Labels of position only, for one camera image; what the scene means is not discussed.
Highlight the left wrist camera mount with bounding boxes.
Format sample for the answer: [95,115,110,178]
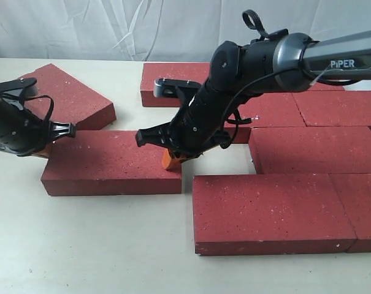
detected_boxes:
[0,77,38,101]

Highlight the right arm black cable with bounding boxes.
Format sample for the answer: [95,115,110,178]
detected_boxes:
[218,9,333,151]

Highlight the blue-grey backdrop cloth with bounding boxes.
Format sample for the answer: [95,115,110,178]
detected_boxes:
[0,0,371,62]

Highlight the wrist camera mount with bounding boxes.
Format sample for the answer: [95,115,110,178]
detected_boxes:
[153,78,201,106]
[0,77,38,101]

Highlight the front large red brick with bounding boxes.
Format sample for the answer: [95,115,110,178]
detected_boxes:
[193,174,357,256]

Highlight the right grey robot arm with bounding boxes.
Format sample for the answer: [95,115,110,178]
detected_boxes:
[135,30,371,170]

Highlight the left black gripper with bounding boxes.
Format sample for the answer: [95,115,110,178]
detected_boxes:
[0,95,76,159]

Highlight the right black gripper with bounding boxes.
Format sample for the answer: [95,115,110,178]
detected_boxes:
[136,41,250,170]

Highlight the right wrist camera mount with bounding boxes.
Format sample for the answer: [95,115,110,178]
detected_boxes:
[153,78,201,106]

